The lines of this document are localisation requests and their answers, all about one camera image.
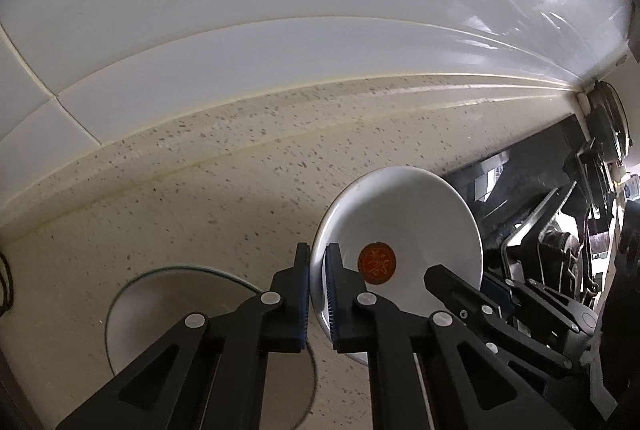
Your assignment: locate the black stove pan support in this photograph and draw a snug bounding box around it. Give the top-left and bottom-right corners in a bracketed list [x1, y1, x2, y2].
[492, 137, 626, 306]

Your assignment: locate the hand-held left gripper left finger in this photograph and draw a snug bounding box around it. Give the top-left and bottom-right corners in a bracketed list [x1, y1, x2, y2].
[55, 242, 311, 430]

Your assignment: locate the black power cable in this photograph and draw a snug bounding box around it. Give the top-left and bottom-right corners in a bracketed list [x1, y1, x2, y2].
[0, 247, 15, 313]

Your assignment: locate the black glass cooktop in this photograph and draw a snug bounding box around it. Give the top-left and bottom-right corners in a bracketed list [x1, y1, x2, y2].
[442, 115, 631, 311]

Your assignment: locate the round clear glass plate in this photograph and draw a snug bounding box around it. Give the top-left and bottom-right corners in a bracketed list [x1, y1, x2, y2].
[106, 264, 318, 430]

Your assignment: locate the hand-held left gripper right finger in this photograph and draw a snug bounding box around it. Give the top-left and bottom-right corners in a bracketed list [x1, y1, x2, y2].
[325, 242, 576, 430]

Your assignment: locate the large white bowl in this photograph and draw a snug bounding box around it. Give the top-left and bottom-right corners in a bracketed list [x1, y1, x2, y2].
[309, 166, 485, 366]

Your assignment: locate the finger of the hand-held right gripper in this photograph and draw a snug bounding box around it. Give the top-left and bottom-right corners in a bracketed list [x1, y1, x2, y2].
[481, 274, 513, 308]
[424, 264, 571, 373]

